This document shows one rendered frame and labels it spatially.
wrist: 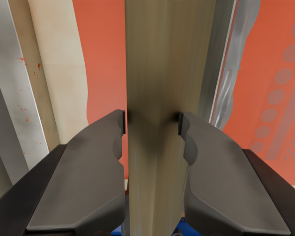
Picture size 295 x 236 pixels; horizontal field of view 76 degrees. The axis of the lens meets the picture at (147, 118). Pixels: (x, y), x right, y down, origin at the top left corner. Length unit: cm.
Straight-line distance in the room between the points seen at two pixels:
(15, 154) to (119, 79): 167
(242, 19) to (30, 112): 27
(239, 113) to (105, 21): 22
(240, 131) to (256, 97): 6
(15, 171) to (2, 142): 30
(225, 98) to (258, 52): 7
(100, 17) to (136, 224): 22
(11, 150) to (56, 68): 161
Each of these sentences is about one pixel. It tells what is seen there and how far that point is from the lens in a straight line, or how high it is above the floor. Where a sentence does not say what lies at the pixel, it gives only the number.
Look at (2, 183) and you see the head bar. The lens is 36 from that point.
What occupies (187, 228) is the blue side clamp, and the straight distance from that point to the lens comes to 39.
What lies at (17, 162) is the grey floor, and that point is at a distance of 193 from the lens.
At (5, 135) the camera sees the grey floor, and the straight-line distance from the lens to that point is 180.
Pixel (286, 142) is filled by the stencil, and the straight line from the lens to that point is 38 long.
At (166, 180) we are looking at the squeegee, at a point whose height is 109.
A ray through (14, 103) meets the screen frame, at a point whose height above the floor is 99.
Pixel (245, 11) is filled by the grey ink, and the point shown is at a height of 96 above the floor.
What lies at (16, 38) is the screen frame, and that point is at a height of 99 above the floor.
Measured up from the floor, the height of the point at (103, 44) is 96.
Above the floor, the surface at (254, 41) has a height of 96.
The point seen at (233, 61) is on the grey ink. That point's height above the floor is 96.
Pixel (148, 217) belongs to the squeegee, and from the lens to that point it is 18.
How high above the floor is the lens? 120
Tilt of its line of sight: 62 degrees down
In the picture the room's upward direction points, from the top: 180 degrees clockwise
